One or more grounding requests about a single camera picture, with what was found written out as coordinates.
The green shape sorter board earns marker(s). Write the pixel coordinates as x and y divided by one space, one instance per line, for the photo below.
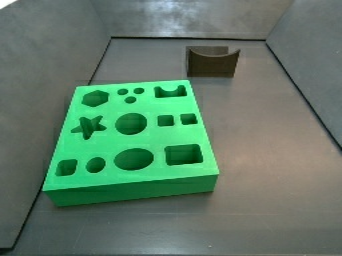
132 143

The dark curved saddle block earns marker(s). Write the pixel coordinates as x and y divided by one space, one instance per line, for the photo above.
211 61

